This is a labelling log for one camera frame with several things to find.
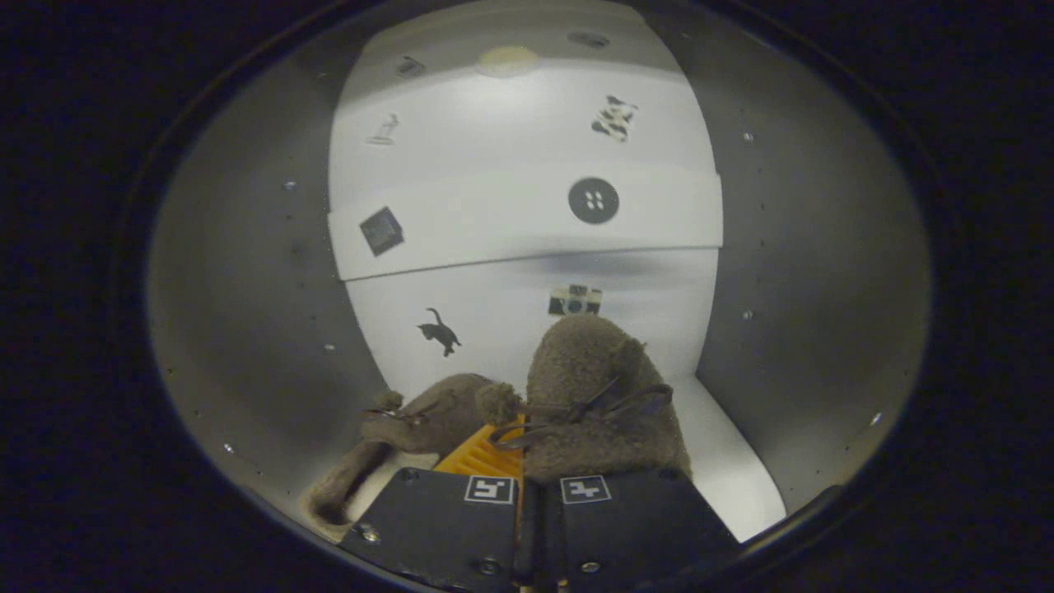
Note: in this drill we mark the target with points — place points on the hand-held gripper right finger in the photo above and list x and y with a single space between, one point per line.
634 527

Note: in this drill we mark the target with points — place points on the grey shoe cabinet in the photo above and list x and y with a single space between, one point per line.
247 288

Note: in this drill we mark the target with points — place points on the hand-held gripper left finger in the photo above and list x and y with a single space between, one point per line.
436 527

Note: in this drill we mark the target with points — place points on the brown fuzzy shoe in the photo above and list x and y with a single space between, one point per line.
445 416
593 387

